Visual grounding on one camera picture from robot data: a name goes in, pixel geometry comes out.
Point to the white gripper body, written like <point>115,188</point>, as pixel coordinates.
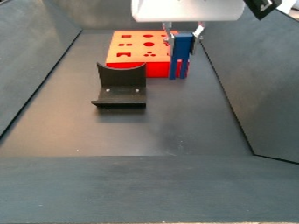
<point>186,10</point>

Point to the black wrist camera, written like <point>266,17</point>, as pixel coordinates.
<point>262,7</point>

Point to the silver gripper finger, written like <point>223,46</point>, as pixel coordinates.
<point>196,36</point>
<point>168,39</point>

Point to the red shape-sorting board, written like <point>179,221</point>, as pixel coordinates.
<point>140,47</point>

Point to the blue two-pronged peg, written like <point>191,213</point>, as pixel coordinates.
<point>182,46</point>

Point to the black curved holder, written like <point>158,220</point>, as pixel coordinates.
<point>122,87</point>

